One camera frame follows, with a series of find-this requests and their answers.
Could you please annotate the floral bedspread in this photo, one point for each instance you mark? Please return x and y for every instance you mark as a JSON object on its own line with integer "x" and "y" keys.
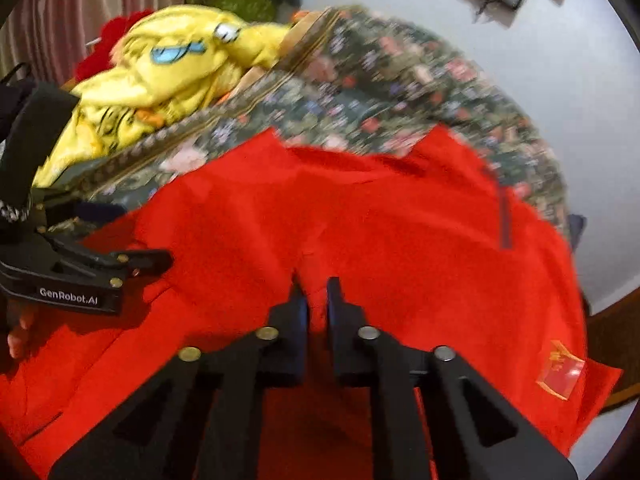
{"x": 375, "y": 85}

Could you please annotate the striped curtain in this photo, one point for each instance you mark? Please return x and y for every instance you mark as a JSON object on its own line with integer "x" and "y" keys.
{"x": 60, "y": 10}

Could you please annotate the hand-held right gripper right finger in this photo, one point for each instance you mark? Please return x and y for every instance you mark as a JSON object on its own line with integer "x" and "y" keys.
{"x": 345, "y": 340}

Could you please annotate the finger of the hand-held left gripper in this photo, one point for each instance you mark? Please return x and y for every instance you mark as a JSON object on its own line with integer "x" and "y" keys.
{"x": 135, "y": 260}
{"x": 55, "y": 197}

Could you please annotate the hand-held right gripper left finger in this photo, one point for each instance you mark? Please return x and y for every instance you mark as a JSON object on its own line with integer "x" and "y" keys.
{"x": 287, "y": 345}

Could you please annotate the person's left hand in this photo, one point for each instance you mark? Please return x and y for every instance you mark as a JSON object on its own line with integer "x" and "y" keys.
{"x": 20, "y": 337}

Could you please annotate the wooden furniture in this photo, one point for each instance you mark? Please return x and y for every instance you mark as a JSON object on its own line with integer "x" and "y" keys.
{"x": 615, "y": 340}

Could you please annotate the yellow printed jacket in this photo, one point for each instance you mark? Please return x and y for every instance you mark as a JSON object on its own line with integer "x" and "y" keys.
{"x": 165, "y": 75}

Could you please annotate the red garment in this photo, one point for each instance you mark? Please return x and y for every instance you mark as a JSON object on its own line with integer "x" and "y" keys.
{"x": 350, "y": 220}

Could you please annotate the red plush toy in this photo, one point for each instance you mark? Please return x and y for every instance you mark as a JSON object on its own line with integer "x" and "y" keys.
{"x": 107, "y": 35}

